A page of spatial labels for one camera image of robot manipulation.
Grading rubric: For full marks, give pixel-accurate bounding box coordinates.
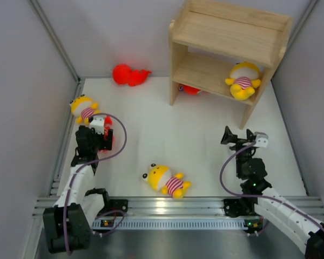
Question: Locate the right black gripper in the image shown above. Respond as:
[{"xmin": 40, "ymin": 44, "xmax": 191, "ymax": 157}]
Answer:
[{"xmin": 221, "ymin": 126, "xmax": 256, "ymax": 178}]

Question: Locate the red shark plush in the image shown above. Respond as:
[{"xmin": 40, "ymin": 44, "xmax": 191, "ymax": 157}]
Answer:
[
  {"xmin": 178, "ymin": 84, "xmax": 204, "ymax": 96},
  {"xmin": 112, "ymin": 64, "xmax": 152, "ymax": 87},
  {"xmin": 99, "ymin": 116, "xmax": 114, "ymax": 153}
]

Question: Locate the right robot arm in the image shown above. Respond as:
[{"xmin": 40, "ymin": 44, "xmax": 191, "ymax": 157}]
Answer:
[{"xmin": 221, "ymin": 126, "xmax": 324, "ymax": 258}]

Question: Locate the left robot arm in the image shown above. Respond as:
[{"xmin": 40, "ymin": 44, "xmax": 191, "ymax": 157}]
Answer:
[{"xmin": 43, "ymin": 126, "xmax": 113, "ymax": 254}]

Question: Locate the yellow frog plush on shelf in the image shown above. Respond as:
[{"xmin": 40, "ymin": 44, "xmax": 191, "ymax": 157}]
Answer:
[{"xmin": 225, "ymin": 62, "xmax": 261, "ymax": 101}]

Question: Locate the wooden two-tier shelf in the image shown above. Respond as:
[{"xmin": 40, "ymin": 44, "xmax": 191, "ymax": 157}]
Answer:
[{"xmin": 168, "ymin": 1, "xmax": 293, "ymax": 126}]

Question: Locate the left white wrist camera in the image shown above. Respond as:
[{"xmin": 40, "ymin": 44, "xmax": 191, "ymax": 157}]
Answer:
[{"xmin": 89, "ymin": 115, "xmax": 105, "ymax": 135}]

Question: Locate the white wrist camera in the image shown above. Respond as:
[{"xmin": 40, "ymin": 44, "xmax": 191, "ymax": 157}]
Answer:
[
  {"xmin": 254, "ymin": 132, "xmax": 268, "ymax": 148},
  {"xmin": 89, "ymin": 115, "xmax": 105, "ymax": 135}
]

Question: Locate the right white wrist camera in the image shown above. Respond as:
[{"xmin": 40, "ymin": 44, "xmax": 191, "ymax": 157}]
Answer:
[{"xmin": 254, "ymin": 132, "xmax": 268, "ymax": 148}]

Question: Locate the left corner aluminium post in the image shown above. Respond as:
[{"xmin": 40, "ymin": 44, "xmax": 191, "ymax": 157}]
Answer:
[{"xmin": 29, "ymin": 0, "xmax": 81, "ymax": 83}]

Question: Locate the corner aluminium post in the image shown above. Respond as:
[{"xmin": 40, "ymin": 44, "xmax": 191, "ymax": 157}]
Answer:
[
  {"xmin": 29, "ymin": 0, "xmax": 81, "ymax": 83},
  {"xmin": 286, "ymin": 0, "xmax": 319, "ymax": 52}
]

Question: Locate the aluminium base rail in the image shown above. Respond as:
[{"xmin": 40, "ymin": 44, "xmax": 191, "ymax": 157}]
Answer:
[{"xmin": 32, "ymin": 196, "xmax": 324, "ymax": 217}]

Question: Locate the slotted cable duct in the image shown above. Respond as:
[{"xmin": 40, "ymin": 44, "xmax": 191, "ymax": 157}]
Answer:
[{"xmin": 91, "ymin": 217, "xmax": 262, "ymax": 231}]

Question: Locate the right corner aluminium post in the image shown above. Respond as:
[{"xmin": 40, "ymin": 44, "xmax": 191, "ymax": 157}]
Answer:
[{"xmin": 286, "ymin": 0, "xmax": 319, "ymax": 52}]

